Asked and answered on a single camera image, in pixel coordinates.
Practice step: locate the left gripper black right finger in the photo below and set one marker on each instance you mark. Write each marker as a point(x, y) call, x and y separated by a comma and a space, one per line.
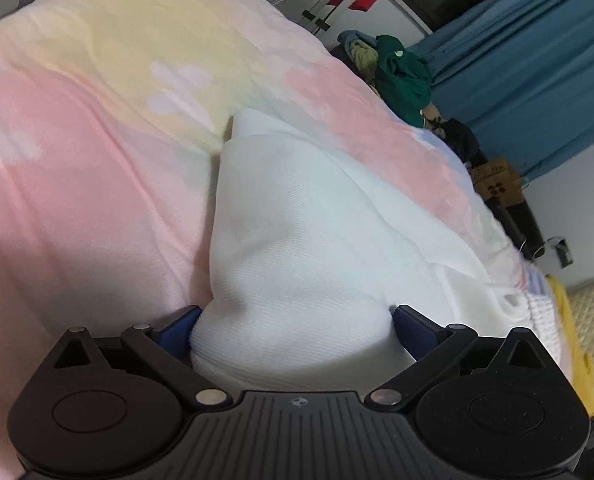
point(437, 353)

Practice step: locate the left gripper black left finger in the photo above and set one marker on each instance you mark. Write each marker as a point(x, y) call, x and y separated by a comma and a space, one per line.
point(166, 355)

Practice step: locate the white knit garment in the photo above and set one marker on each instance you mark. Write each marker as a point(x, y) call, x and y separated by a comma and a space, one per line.
point(310, 253)

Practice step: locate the yellow cloth bed edge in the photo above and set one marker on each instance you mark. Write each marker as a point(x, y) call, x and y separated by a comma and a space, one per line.
point(580, 366)

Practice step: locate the brown cardboard box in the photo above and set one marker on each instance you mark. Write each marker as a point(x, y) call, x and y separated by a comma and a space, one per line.
point(498, 179)

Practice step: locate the black clothing pile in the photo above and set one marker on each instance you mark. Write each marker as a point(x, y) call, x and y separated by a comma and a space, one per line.
point(457, 136)

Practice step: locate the pastel pink bed blanket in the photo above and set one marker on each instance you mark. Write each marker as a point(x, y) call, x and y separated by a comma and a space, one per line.
point(113, 118)

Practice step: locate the green clothing pile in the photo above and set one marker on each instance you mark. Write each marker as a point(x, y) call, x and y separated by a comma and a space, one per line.
point(399, 77)

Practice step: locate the blue curtain right panel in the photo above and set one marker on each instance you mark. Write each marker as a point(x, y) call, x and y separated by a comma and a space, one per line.
point(520, 75)

